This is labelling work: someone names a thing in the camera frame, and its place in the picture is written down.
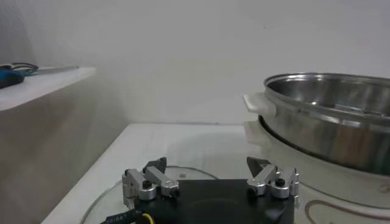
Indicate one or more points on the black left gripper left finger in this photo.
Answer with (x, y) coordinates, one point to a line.
(158, 181)

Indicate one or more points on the stainless steel steamer basket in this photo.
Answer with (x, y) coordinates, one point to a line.
(320, 134)

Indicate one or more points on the white electric pot base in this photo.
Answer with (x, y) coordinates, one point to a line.
(335, 188)

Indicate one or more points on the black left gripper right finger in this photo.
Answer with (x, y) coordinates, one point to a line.
(274, 179)

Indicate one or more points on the white side table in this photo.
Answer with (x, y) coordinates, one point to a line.
(45, 88)

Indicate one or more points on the round glass pot lid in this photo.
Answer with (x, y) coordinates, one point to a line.
(103, 210)

